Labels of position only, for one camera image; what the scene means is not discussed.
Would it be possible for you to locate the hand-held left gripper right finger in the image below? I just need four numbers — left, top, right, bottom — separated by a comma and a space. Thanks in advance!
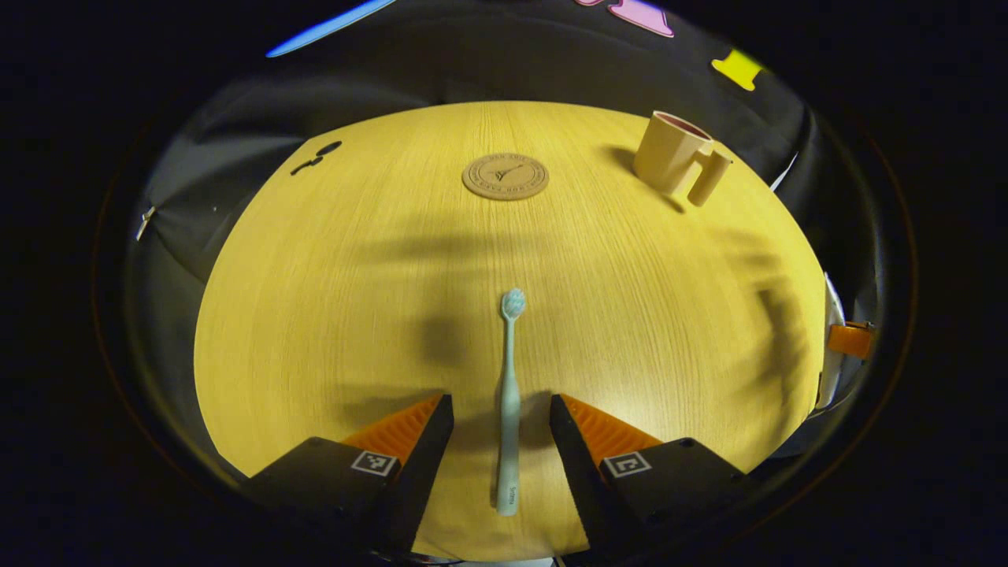
549, 393, 761, 561

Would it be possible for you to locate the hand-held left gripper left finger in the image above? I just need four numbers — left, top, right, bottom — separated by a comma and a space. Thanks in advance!
246, 393, 456, 556

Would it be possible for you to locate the pale green toothbrush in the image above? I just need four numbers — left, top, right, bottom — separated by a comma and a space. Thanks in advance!
495, 287, 527, 518

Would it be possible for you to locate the beige cup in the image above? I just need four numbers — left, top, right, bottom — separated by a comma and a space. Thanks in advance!
632, 110, 733, 208

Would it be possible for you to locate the round brown coaster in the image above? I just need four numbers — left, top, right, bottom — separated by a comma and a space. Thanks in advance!
461, 152, 550, 202

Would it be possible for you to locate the wooden desktop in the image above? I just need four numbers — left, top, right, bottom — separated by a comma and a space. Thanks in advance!
193, 100, 828, 562

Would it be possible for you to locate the white strap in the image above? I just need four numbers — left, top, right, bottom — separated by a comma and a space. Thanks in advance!
770, 152, 799, 193

